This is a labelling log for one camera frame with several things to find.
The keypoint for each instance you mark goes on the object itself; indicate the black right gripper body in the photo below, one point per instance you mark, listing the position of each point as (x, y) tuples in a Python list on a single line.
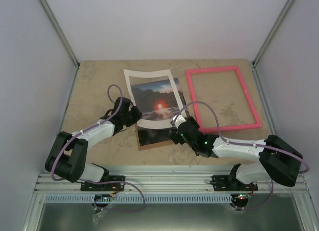
[(175, 137)]

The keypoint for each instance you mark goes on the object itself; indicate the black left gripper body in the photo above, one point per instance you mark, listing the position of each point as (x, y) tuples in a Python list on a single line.
[(130, 120)]

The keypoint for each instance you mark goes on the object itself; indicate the sunset landscape photo print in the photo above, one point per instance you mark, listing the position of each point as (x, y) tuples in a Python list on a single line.
[(156, 100)]

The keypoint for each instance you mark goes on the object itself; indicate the pink wooden photo frame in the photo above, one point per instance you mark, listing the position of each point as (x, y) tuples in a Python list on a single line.
[(257, 124)]

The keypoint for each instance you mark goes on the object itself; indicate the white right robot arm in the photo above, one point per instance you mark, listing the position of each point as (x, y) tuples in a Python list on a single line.
[(270, 159)]

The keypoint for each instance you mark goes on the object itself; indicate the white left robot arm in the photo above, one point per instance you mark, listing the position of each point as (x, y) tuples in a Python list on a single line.
[(67, 158)]

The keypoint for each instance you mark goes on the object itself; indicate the right controller board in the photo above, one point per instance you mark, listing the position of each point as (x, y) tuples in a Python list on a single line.
[(239, 201)]

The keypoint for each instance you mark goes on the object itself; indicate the controller board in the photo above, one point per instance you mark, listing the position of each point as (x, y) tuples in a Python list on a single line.
[(102, 201), (239, 201)]

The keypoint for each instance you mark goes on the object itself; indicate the left controller board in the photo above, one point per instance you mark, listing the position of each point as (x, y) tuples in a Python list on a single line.
[(102, 201)]

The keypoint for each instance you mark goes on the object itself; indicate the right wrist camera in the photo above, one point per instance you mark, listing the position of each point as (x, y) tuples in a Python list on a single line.
[(177, 121)]

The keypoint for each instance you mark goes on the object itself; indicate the brown frame backing board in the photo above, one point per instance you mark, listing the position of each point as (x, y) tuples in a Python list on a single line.
[(157, 110)]

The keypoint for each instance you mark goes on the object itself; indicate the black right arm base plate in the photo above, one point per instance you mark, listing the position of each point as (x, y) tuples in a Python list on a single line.
[(226, 183)]

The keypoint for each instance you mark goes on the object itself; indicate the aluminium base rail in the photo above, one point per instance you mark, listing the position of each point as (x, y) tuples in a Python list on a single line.
[(166, 179)]

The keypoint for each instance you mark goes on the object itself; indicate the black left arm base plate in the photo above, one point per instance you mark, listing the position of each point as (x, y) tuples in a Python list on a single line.
[(112, 183)]

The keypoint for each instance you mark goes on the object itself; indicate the grey slotted cable duct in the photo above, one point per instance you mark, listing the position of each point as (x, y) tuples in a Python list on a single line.
[(147, 198)]

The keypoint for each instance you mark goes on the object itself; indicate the aluminium corner post left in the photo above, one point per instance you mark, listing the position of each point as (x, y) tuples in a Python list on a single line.
[(54, 22)]

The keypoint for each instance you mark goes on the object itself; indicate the aluminium corner post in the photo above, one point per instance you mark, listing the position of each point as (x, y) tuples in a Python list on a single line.
[(54, 22), (272, 33)]

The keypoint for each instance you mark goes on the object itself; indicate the aluminium corner post right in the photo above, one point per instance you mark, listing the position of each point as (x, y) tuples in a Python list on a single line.
[(272, 33)]

